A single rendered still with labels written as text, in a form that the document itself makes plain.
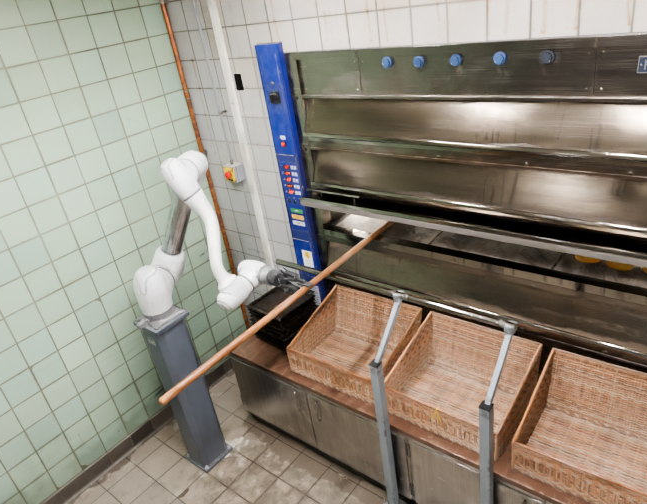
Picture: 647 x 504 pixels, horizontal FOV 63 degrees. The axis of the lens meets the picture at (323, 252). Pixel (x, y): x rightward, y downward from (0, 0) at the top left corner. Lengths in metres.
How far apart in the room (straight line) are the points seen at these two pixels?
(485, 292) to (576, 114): 0.88
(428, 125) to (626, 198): 0.79
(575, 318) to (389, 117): 1.15
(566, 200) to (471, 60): 0.63
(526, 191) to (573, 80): 0.44
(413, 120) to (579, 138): 0.67
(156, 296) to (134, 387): 0.96
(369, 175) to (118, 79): 1.42
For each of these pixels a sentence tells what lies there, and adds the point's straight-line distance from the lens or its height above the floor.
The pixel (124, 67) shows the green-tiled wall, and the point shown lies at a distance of 3.12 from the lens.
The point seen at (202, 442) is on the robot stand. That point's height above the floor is 0.21.
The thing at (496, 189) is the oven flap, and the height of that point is 1.53.
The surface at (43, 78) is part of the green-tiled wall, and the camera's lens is 2.92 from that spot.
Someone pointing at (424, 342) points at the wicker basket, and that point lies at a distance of 2.71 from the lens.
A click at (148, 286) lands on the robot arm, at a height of 1.22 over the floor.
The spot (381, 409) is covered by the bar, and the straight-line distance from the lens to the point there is 2.39.
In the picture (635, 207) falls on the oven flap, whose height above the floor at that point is 1.53.
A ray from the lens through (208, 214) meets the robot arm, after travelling 2.44.
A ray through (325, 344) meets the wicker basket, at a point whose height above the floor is 0.59.
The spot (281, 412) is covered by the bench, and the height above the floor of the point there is 0.26.
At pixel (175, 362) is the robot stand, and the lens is 2.85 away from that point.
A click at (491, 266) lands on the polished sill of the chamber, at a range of 2.43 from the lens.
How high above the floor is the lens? 2.40
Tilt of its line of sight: 27 degrees down
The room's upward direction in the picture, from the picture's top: 10 degrees counter-clockwise
